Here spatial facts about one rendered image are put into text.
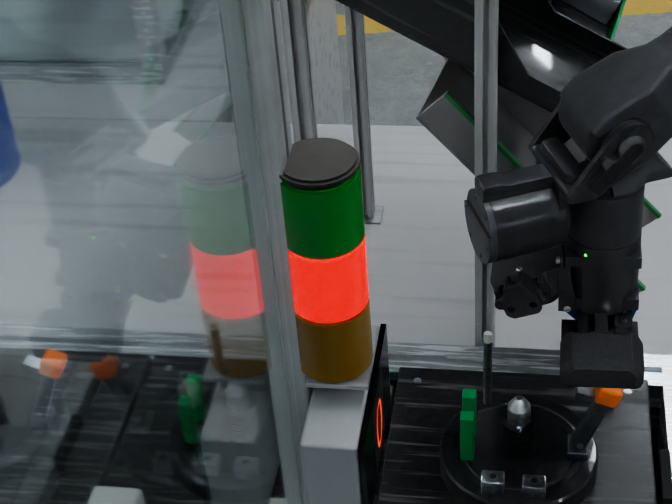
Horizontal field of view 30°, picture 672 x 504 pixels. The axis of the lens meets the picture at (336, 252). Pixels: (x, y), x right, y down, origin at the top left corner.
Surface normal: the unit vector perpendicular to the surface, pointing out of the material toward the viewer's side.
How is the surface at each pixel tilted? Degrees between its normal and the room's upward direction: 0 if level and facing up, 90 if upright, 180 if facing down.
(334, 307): 90
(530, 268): 21
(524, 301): 91
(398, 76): 0
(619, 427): 0
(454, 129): 90
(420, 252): 0
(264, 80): 90
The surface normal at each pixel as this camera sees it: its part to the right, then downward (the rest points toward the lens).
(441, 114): -0.32, 0.59
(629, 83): -0.46, -0.64
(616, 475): -0.07, -0.80
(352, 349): 0.51, 0.49
